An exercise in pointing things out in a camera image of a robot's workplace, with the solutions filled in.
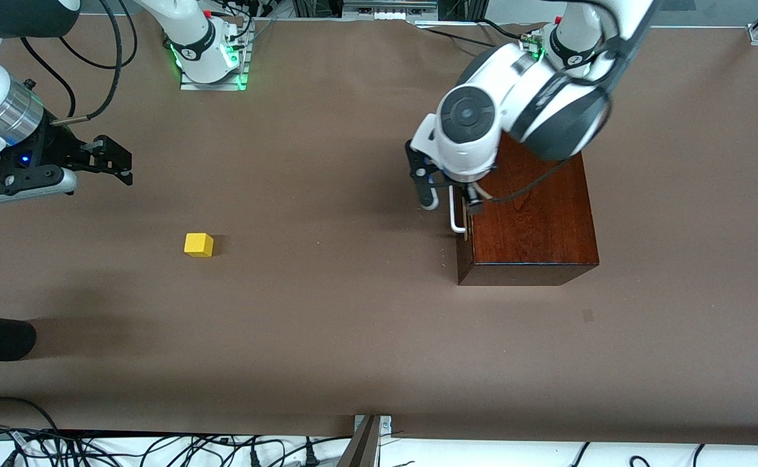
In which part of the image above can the yellow block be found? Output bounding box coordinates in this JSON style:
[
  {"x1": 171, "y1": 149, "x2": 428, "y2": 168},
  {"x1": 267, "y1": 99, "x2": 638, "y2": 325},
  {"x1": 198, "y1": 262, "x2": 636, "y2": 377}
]
[{"x1": 184, "y1": 233, "x2": 215, "y2": 257}]

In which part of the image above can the dark brown wooden cabinet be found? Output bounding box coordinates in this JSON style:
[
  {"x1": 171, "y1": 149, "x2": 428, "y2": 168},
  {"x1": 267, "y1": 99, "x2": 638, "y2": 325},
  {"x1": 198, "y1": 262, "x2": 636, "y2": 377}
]
[{"x1": 456, "y1": 133, "x2": 600, "y2": 287}]

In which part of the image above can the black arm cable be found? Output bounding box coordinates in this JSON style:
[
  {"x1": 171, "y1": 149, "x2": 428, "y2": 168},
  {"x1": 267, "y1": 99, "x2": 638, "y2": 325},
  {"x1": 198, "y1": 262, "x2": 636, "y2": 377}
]
[
  {"x1": 467, "y1": 19, "x2": 659, "y2": 216},
  {"x1": 50, "y1": 0, "x2": 140, "y2": 125}
]

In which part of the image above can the tangled black cable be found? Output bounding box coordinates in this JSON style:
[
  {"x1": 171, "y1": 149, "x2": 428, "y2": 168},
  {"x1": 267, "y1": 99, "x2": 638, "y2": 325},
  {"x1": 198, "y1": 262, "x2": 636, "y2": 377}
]
[{"x1": 0, "y1": 425, "x2": 354, "y2": 467}]

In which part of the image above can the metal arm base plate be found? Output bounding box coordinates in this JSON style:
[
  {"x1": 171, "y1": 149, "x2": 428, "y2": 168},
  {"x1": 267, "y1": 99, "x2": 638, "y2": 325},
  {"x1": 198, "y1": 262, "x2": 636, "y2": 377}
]
[{"x1": 180, "y1": 26, "x2": 254, "y2": 91}]

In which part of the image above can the black table cable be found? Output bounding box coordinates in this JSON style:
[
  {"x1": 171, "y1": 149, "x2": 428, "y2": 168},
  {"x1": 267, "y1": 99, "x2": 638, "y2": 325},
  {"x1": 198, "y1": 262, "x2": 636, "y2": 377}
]
[{"x1": 418, "y1": 26, "x2": 503, "y2": 49}]

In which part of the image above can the silver metal corner bracket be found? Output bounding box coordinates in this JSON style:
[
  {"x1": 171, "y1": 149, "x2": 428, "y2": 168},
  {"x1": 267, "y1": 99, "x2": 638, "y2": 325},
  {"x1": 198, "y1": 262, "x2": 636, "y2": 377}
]
[{"x1": 353, "y1": 415, "x2": 393, "y2": 448}]

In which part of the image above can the looping black cable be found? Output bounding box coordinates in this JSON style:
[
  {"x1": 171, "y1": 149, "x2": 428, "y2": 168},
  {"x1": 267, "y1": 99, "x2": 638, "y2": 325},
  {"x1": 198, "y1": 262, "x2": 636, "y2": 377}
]
[{"x1": 0, "y1": 396, "x2": 60, "y2": 434}]

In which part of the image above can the light wood drawer white handle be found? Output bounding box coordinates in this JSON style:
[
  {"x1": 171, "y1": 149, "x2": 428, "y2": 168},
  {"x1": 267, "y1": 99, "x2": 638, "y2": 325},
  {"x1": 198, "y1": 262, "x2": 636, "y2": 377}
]
[{"x1": 449, "y1": 188, "x2": 471, "y2": 241}]

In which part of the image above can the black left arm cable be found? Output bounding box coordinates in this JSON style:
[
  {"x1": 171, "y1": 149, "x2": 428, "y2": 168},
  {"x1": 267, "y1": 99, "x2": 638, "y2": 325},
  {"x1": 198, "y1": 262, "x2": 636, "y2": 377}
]
[{"x1": 467, "y1": 19, "x2": 659, "y2": 216}]

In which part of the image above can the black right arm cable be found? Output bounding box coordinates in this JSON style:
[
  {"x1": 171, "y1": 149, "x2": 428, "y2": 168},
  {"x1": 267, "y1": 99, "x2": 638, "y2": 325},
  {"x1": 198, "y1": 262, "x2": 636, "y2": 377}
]
[{"x1": 50, "y1": 0, "x2": 140, "y2": 125}]

